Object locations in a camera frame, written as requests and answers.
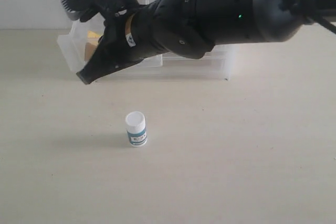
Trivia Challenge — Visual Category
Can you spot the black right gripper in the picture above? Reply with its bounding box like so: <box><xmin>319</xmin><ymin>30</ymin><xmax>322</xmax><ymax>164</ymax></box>
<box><xmin>76</xmin><ymin>0</ymin><xmax>158</xmax><ymax>84</ymax></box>

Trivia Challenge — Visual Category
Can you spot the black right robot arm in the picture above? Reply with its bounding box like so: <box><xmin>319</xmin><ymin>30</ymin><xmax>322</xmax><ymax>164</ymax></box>
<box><xmin>77</xmin><ymin>0</ymin><xmax>335</xmax><ymax>84</ymax></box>

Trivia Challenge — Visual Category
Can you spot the clear bottom drawer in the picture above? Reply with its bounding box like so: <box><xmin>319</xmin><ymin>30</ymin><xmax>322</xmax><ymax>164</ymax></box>
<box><xmin>132</xmin><ymin>51</ymin><xmax>233</xmax><ymax>79</ymax></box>

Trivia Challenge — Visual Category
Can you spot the white pill bottle blue label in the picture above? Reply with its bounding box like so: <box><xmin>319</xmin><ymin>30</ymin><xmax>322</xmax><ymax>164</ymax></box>
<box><xmin>125</xmin><ymin>111</ymin><xmax>148</xmax><ymax>147</ymax></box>

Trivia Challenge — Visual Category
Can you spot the white plastic drawer cabinet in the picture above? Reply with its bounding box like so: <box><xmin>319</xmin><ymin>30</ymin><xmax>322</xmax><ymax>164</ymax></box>
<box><xmin>57</xmin><ymin>14</ymin><xmax>235</xmax><ymax>80</ymax></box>

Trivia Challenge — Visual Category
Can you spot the clear drawer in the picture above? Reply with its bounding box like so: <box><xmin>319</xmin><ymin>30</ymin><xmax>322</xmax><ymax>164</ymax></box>
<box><xmin>132</xmin><ymin>51</ymin><xmax>233</xmax><ymax>79</ymax></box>
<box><xmin>57</xmin><ymin>19</ymin><xmax>163</xmax><ymax>75</ymax></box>

